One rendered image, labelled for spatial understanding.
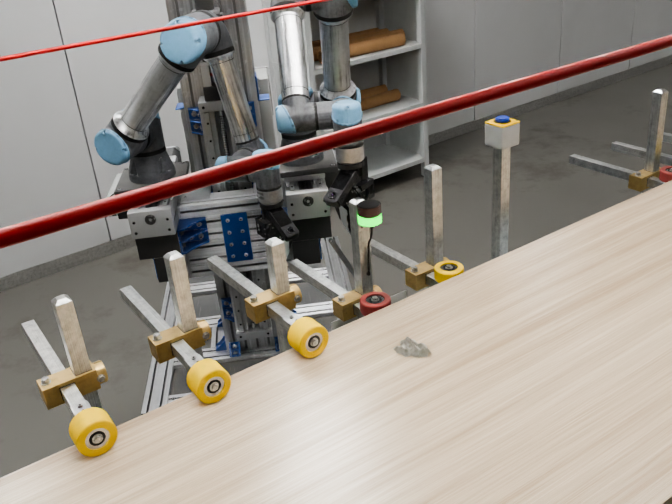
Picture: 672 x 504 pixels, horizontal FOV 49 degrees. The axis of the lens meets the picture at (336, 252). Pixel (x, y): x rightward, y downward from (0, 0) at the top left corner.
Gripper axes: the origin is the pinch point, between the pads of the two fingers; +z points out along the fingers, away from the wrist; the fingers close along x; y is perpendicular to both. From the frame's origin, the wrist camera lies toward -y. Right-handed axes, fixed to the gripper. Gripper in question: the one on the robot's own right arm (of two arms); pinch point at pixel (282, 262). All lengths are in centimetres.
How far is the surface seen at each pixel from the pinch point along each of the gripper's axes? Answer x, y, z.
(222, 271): 26.4, -16.2, -13.2
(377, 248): -23.7, -17.7, -3.1
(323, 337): 22, -59, -12
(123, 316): 15, 149, 83
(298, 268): 1.4, -12.5, -3.4
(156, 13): -60, 226, -46
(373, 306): 2, -51, -8
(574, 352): -19, -95, -7
